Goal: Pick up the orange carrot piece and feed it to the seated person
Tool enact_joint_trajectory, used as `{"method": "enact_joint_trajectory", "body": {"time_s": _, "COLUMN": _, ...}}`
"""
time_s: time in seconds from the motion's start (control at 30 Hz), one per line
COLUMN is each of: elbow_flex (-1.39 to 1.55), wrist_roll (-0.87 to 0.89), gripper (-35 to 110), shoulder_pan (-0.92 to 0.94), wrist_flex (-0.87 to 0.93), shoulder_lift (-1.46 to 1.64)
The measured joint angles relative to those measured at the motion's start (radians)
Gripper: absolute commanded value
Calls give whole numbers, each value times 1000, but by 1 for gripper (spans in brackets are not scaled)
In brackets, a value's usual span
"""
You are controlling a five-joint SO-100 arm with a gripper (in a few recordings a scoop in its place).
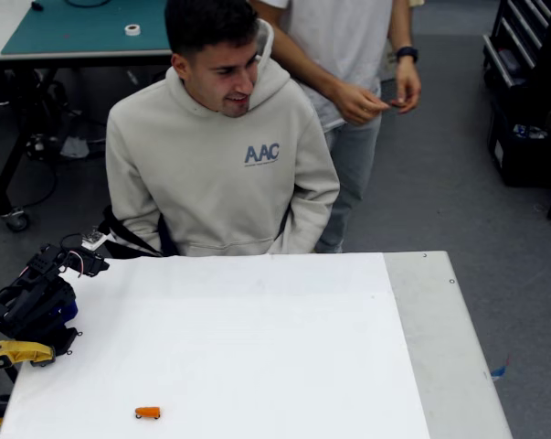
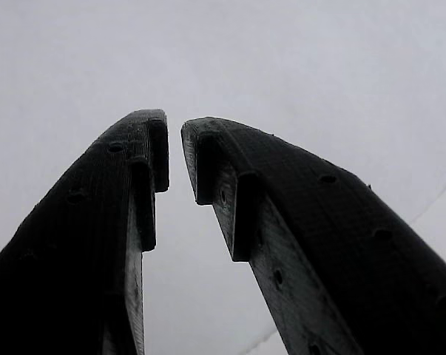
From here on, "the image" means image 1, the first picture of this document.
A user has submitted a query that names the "standing person right forearm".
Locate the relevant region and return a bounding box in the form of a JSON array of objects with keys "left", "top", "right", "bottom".
[{"left": 268, "top": 27, "right": 349, "bottom": 100}]

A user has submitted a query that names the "standing person left forearm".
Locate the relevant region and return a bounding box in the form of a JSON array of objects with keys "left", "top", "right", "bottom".
[{"left": 388, "top": 0, "right": 416, "bottom": 50}]

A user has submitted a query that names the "standing person right hand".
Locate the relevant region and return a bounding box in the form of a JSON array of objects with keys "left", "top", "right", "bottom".
[{"left": 332, "top": 81, "right": 390, "bottom": 125}]

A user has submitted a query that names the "standing person left hand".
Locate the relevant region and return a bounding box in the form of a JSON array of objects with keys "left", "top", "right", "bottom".
[{"left": 393, "top": 61, "right": 422, "bottom": 114}]

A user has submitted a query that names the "black office chair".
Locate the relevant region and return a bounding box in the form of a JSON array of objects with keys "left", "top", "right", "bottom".
[{"left": 96, "top": 205, "right": 178, "bottom": 260}]

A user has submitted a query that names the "grey castor wheel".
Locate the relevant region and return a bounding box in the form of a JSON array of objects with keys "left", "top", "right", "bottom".
[{"left": 3, "top": 208, "right": 31, "bottom": 233}]

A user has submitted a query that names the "white crumpled cloth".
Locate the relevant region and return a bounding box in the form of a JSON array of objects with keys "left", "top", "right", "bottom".
[{"left": 59, "top": 135, "right": 90, "bottom": 160}]

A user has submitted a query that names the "man in beige hoodie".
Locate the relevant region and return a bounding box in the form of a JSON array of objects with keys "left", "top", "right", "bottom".
[{"left": 104, "top": 0, "right": 341, "bottom": 257}]

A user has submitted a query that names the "large white paper sheet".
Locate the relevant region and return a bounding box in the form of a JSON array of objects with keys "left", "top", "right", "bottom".
[{"left": 0, "top": 252, "right": 431, "bottom": 439}]

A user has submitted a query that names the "green cutting mat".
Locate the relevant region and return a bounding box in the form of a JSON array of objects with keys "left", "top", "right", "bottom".
[{"left": 0, "top": 0, "right": 172, "bottom": 56}]

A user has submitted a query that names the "person in grey trousers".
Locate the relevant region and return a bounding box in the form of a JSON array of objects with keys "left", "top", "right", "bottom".
[{"left": 249, "top": 0, "right": 427, "bottom": 255}]

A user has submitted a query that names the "blue tape scrap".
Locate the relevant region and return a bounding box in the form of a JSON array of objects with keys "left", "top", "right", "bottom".
[{"left": 490, "top": 356, "right": 512, "bottom": 380}]

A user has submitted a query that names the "black storage bin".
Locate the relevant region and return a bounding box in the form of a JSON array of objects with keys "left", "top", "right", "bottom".
[{"left": 487, "top": 98, "right": 551, "bottom": 188}]

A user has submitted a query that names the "black tool cart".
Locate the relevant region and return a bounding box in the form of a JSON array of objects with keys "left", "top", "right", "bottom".
[{"left": 482, "top": 0, "right": 551, "bottom": 92}]

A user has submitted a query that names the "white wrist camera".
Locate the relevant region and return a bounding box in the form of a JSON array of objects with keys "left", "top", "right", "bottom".
[{"left": 81, "top": 230, "right": 105, "bottom": 252}]

